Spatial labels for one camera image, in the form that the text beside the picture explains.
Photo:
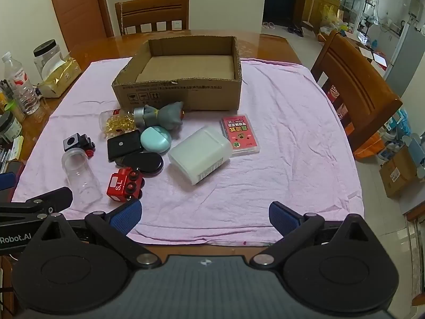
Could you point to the wooden chair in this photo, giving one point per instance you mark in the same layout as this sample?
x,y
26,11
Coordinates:
x,y
355,86
152,11

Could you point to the pair of slippers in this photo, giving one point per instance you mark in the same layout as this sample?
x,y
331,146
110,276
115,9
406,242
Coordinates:
x,y
268,25

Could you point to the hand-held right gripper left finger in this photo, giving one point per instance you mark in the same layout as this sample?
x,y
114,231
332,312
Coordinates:
x,y
128,214

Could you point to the brown wooden door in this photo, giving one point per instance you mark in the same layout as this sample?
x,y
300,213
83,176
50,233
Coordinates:
x,y
78,6

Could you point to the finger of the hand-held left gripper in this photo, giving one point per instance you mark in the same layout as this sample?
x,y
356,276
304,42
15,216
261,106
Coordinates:
x,y
49,196
7,181

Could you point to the dark shoes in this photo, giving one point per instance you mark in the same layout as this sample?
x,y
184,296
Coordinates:
x,y
295,30

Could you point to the red box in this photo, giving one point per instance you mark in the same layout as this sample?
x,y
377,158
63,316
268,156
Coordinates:
x,y
337,103

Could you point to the grey toy figure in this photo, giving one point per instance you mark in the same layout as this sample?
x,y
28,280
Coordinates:
x,y
166,116

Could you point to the pink card box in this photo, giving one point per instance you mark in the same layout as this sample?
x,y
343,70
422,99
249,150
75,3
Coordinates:
x,y
239,134

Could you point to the small jar with black lid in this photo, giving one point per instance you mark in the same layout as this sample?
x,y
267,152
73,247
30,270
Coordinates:
x,y
7,128

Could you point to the grey refrigerator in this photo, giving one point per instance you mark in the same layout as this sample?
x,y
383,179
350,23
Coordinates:
x,y
406,59

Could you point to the white plastic box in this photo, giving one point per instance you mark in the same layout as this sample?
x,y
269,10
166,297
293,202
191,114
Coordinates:
x,y
199,154

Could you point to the closed cardboard box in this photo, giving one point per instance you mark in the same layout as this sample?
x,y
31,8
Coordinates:
x,y
398,172

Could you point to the teal round case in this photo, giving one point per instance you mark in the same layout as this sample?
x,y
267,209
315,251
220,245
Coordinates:
x,y
155,139

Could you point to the red toy truck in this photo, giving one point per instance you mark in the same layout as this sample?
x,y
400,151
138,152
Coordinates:
x,y
124,184

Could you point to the pink cloth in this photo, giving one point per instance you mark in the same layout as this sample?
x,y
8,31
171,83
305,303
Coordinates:
x,y
292,159

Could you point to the bottle of yellow capsules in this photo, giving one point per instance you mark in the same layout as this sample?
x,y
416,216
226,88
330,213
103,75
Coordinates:
x,y
116,123

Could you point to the clear water bottle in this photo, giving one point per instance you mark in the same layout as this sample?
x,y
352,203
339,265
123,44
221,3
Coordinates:
x,y
20,83

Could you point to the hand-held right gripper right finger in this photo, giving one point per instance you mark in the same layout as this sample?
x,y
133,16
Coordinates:
x,y
281,214

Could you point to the black rectangular case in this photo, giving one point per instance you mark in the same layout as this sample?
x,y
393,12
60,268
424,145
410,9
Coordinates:
x,y
124,146

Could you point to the black computer mouse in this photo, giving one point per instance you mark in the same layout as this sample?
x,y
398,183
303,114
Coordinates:
x,y
144,163

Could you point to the clear plastic jar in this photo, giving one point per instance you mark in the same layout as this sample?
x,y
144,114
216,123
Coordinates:
x,y
79,172

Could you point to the clear jar with black lid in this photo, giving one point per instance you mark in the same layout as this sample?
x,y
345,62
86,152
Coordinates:
x,y
48,56

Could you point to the white water heater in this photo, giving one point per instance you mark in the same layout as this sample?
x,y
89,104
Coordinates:
x,y
415,10

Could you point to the yellow plastic bag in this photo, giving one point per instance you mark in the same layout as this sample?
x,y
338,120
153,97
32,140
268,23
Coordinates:
x,y
328,15

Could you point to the wooden cabinet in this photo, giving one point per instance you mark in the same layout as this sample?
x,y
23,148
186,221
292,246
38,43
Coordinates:
x,y
315,5

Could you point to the cardboard box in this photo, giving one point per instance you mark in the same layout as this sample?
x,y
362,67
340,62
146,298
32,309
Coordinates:
x,y
398,172
186,69

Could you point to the orange bag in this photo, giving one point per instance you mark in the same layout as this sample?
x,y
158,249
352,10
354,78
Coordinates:
x,y
368,146

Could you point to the black toy car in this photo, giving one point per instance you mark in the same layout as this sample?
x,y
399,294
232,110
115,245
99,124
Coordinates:
x,y
78,143

